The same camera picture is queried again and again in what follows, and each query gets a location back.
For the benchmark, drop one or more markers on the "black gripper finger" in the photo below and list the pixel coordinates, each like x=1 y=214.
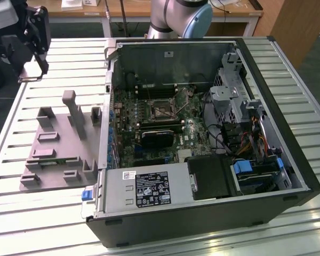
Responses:
x=40 y=29

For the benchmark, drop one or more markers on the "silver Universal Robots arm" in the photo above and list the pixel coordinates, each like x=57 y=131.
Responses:
x=165 y=13

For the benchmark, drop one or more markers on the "black RAM slot bank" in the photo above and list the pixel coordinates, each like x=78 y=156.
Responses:
x=156 y=90
x=160 y=126

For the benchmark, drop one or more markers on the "CPU socket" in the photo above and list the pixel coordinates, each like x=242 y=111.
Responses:
x=162 y=112

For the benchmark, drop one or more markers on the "wooden desk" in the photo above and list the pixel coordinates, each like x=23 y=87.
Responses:
x=77 y=14

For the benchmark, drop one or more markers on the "grey parts rack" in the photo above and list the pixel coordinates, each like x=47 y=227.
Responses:
x=66 y=149

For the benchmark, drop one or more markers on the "green RAM stick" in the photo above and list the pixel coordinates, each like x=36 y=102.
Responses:
x=58 y=161

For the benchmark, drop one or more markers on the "thin metal locking lever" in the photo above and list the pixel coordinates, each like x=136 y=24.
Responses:
x=149 y=94

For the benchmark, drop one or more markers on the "green motherboard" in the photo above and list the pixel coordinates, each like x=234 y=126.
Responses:
x=128 y=149

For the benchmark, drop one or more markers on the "black graphics card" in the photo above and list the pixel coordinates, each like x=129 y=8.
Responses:
x=157 y=139

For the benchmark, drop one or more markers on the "blue case latch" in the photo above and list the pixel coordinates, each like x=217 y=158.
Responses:
x=86 y=194

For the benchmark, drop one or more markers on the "silver power supply unit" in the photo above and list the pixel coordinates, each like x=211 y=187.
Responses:
x=114 y=189

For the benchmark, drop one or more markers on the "small silver heatsink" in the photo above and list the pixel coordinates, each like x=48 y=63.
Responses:
x=185 y=155

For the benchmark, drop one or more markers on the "silver drive cage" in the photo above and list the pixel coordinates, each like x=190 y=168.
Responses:
x=229 y=93

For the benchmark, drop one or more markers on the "black plastic shroud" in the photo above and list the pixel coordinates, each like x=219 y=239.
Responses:
x=208 y=177

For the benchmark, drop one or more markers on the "black open PC case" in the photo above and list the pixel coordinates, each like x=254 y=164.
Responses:
x=176 y=229

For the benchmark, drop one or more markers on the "blue disk carrier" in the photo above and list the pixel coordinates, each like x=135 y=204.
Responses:
x=242 y=166

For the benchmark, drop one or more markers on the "wooden cabinet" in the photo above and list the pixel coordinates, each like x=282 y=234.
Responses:
x=301 y=29

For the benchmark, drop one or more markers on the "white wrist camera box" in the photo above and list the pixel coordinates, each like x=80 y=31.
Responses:
x=1 y=14

